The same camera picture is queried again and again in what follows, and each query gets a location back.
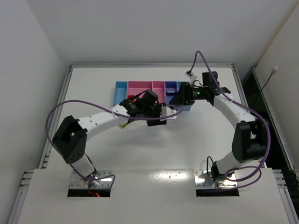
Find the large pink bin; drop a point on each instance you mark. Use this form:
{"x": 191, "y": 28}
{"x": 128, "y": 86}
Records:
{"x": 136, "y": 87}

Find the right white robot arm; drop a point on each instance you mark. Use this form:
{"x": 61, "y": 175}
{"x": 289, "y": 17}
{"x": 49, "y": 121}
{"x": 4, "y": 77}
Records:
{"x": 252, "y": 138}

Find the dark blue bin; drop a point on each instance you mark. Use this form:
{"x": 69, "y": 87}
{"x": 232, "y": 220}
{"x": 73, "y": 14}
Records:
{"x": 168, "y": 84}

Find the purple curved lego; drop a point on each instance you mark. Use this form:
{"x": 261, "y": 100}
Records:
{"x": 170, "y": 91}

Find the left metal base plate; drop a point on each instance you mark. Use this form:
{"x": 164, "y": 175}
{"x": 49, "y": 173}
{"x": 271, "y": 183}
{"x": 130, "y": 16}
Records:
{"x": 102, "y": 180}

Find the metal base plate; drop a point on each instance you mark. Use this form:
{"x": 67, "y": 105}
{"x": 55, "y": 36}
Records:
{"x": 204, "y": 181}
{"x": 102, "y": 180}

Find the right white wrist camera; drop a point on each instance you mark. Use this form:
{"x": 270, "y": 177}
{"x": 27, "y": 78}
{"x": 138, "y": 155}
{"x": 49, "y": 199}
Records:
{"x": 191, "y": 76}

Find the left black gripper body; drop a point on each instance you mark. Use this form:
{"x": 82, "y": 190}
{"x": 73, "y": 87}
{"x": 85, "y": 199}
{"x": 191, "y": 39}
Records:
{"x": 156, "y": 115}

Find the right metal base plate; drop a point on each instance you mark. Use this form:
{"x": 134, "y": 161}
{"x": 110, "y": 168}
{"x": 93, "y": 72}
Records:
{"x": 204, "y": 181}

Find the small pink bin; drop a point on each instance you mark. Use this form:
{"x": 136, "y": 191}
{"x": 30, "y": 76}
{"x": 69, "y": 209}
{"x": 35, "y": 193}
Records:
{"x": 159, "y": 88}

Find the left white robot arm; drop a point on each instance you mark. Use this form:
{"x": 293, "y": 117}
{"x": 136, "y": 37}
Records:
{"x": 73, "y": 133}

